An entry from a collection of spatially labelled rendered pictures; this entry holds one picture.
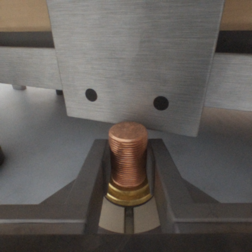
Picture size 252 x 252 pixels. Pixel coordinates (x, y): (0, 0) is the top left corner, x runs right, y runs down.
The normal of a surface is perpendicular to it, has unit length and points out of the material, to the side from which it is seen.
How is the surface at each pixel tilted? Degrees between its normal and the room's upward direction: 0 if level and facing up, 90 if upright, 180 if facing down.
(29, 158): 180
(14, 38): 90
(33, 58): 90
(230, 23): 90
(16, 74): 90
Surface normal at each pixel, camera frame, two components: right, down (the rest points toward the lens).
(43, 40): -0.34, 0.46
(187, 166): -0.01, -0.88
